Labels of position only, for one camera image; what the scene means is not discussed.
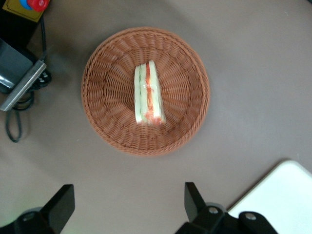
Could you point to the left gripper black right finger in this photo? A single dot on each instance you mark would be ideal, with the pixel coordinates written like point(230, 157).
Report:
point(195, 204)

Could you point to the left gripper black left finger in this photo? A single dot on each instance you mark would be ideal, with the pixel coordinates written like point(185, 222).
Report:
point(59, 209)

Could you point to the triangle sandwich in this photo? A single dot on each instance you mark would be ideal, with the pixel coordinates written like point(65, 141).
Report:
point(151, 97)

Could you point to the beige plastic serving tray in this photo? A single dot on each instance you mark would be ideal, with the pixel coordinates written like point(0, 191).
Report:
point(280, 195)

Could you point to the empty round brown wicker basket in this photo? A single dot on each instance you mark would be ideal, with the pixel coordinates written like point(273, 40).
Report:
point(109, 97)

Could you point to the yellow emergency stop box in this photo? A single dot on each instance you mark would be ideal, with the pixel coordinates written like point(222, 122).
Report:
point(14, 9)

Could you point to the red emergency stop button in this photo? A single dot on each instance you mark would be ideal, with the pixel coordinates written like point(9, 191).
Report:
point(39, 3)

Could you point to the grey metal side bracket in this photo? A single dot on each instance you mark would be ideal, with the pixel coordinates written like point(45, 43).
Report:
point(24, 85)

